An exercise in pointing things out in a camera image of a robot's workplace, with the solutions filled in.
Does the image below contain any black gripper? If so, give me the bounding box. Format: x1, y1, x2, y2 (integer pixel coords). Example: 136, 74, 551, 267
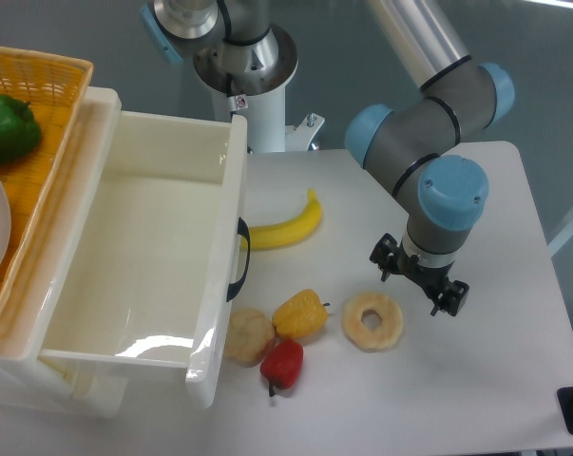
370, 233, 469, 316

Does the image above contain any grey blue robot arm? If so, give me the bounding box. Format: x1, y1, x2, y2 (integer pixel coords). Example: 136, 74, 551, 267
141, 1, 515, 315

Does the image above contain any yellow bell pepper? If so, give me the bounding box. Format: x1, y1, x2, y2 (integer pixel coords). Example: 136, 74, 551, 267
272, 289, 329, 339

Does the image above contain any yellow banana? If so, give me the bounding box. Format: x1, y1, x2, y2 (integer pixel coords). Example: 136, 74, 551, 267
239, 188, 323, 251

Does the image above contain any red bell pepper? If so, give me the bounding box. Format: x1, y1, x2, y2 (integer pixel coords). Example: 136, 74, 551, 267
259, 339, 304, 397

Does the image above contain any beige round pastry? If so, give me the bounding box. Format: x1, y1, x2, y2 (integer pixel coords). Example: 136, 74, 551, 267
224, 308, 276, 365

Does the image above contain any white plastic drawer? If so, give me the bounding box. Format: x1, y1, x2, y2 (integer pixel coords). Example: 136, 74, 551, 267
41, 112, 247, 409

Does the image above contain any orange woven basket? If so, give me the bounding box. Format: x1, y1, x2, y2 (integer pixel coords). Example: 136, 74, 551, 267
0, 47, 94, 314

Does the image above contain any white drawer cabinet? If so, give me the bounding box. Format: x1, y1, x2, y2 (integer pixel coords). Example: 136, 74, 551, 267
0, 87, 127, 418

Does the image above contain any green bell pepper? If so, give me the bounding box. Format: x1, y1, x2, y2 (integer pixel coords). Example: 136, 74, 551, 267
0, 94, 42, 164

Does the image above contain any beige ring donut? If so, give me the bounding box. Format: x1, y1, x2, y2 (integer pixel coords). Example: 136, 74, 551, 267
341, 292, 404, 352

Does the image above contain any black drawer handle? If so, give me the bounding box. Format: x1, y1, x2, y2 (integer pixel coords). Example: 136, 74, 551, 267
226, 218, 251, 302

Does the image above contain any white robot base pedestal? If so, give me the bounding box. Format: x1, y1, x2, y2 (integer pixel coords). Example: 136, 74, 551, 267
193, 24, 326, 154

